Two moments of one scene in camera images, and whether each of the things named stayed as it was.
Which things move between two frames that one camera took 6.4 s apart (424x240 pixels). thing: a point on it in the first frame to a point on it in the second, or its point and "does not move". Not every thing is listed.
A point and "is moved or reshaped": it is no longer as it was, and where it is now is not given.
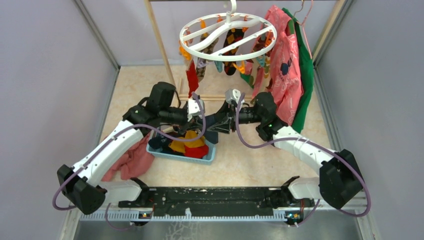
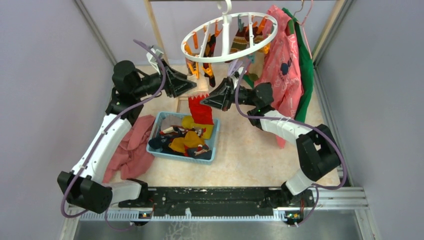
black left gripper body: (189, 124) to (170, 85)
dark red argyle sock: (232, 36) to (208, 52)
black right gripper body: (231, 114) to (228, 93)
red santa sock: (192, 78) is moved or reshaped
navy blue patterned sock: (159, 141) does not move
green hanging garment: (307, 65) does not move
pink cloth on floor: (133, 162) does not move
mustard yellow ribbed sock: (180, 146) does not move
